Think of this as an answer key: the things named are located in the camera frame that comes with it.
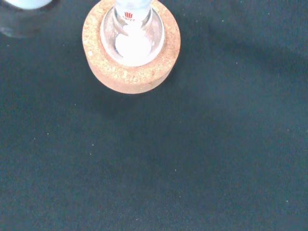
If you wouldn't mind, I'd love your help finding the round-bottom glass flask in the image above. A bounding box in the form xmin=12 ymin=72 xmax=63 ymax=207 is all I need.
xmin=100 ymin=0 xmax=166 ymax=68

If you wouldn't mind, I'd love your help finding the black bench cloth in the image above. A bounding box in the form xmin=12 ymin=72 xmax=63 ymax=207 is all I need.
xmin=0 ymin=0 xmax=308 ymax=231

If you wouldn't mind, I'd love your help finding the cork ring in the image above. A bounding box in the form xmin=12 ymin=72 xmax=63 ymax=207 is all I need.
xmin=81 ymin=0 xmax=182 ymax=95

